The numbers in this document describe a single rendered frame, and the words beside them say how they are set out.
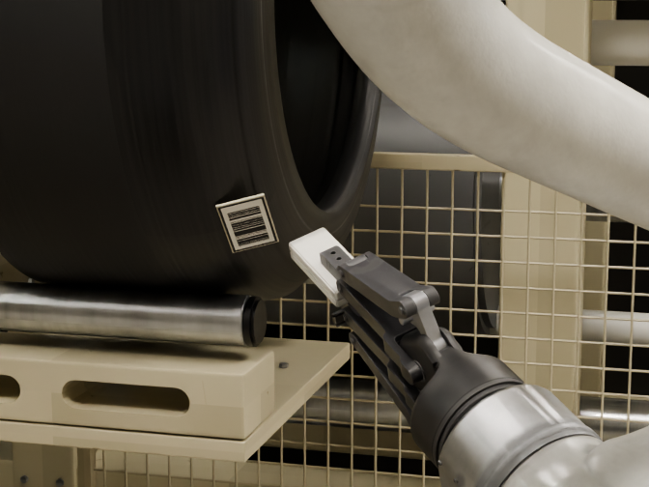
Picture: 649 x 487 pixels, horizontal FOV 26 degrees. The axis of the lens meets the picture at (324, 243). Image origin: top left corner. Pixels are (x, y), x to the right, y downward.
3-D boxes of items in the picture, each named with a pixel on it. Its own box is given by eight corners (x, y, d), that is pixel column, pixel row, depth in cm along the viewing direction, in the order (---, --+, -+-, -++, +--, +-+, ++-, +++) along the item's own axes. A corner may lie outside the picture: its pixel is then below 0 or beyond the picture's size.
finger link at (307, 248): (336, 300, 97) (334, 293, 97) (289, 249, 102) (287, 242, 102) (373, 283, 98) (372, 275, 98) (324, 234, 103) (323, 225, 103)
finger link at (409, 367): (413, 390, 89) (411, 375, 88) (327, 294, 97) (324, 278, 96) (465, 364, 90) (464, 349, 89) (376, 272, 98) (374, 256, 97)
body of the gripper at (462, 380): (435, 415, 82) (355, 329, 88) (445, 511, 87) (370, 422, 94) (540, 361, 84) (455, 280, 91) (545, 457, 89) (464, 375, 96)
